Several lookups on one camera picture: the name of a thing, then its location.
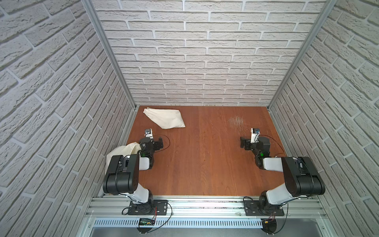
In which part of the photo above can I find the cream cloth bag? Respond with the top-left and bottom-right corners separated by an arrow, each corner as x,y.
104,142 -> 141,173
143,107 -> 186,129

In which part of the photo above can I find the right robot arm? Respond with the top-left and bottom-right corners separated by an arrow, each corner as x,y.
240,137 -> 326,217

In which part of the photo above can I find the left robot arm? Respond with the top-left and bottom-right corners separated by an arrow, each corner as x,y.
102,137 -> 167,216

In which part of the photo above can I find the left controller board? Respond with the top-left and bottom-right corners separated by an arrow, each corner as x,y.
137,218 -> 156,229

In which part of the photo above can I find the controller board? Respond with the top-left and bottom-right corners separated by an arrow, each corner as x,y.
261,219 -> 277,235
137,218 -> 156,229

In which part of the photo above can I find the right controller board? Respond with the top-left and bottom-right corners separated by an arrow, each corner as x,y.
261,219 -> 277,235

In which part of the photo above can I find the perforated vent strip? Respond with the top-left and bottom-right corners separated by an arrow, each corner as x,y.
93,217 -> 262,229

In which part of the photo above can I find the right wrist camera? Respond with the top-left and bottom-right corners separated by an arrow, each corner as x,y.
250,128 -> 260,144

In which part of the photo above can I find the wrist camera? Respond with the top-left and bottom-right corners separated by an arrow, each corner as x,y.
145,128 -> 154,139
250,128 -> 260,144

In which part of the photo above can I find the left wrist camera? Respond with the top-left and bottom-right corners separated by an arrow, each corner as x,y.
145,128 -> 154,139

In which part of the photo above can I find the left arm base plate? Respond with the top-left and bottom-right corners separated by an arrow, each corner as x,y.
125,199 -> 170,216

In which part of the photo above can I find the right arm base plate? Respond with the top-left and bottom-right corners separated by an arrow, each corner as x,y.
242,199 -> 285,217

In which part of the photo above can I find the aluminium front rail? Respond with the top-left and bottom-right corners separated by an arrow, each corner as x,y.
85,195 -> 327,219

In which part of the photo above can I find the left corner aluminium post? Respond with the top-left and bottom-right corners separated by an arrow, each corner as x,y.
82,0 -> 137,110

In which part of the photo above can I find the corner aluminium post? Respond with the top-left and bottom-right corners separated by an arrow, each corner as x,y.
267,0 -> 338,111
82,0 -> 137,110

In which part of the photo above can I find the right corner aluminium post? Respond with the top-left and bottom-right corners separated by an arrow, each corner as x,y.
267,0 -> 338,111

